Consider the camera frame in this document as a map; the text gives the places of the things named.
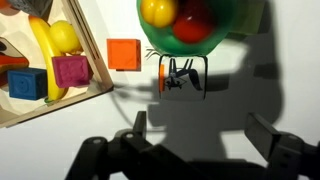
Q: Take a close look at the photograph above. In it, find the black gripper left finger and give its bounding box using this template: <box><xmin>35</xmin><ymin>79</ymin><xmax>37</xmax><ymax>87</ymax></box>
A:
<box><xmin>64</xmin><ymin>110</ymin><xmax>181</xmax><ymax>180</ymax></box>

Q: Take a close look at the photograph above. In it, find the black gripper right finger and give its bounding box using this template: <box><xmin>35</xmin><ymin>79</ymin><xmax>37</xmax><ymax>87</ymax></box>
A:
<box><xmin>245</xmin><ymin>112</ymin><xmax>320</xmax><ymax>180</ymax></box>

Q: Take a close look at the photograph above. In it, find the black white checkered plush cube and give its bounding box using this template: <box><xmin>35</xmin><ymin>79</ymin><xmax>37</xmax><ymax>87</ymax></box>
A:
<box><xmin>158</xmin><ymin>53</ymin><xmax>209</xmax><ymax>102</ymax></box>

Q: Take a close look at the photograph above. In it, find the wooden box tray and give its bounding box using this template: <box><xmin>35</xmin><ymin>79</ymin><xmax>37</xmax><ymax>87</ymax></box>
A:
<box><xmin>0</xmin><ymin>0</ymin><xmax>115</xmax><ymax>129</ymax></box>

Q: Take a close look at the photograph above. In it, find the yellow toy lemon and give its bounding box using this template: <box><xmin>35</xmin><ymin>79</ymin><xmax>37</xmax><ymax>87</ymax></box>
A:
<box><xmin>49</xmin><ymin>19</ymin><xmax>83</xmax><ymax>55</ymax></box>

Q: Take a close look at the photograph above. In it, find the yellow toy banana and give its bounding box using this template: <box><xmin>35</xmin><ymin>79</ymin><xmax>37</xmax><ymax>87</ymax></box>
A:
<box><xmin>28</xmin><ymin>14</ymin><xmax>70</xmax><ymax>103</ymax></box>

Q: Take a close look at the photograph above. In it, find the red toy tomato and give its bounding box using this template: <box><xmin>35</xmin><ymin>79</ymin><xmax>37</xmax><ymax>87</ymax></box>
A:
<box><xmin>172</xmin><ymin>9</ymin><xmax>216</xmax><ymax>45</ymax></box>

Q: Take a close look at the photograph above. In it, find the yellow toy bell pepper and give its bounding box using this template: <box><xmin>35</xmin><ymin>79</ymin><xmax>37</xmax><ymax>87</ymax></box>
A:
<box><xmin>139</xmin><ymin>0</ymin><xmax>180</xmax><ymax>29</ymax></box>

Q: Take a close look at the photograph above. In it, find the orange numbered plush cube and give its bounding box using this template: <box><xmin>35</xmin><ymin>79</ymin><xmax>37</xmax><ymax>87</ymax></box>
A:
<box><xmin>0</xmin><ymin>36</ymin><xmax>30</xmax><ymax>88</ymax></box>

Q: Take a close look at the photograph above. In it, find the dark red toy fruit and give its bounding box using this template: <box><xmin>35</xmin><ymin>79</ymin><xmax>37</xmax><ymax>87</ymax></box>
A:
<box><xmin>178</xmin><ymin>0</ymin><xmax>214</xmax><ymax>18</ymax></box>

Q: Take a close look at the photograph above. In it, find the orange toy fruit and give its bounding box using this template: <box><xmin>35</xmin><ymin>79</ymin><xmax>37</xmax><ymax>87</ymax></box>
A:
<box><xmin>0</xmin><ymin>0</ymin><xmax>12</xmax><ymax>10</ymax></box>

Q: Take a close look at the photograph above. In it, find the green plastic bowl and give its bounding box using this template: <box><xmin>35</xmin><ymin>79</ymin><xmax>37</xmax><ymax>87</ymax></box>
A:
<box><xmin>136</xmin><ymin>0</ymin><xmax>250</xmax><ymax>58</ymax></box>

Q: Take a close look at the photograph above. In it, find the blue foam cube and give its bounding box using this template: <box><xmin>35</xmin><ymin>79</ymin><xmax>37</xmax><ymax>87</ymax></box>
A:
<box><xmin>7</xmin><ymin>67</ymin><xmax>49</xmax><ymax>102</ymax></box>

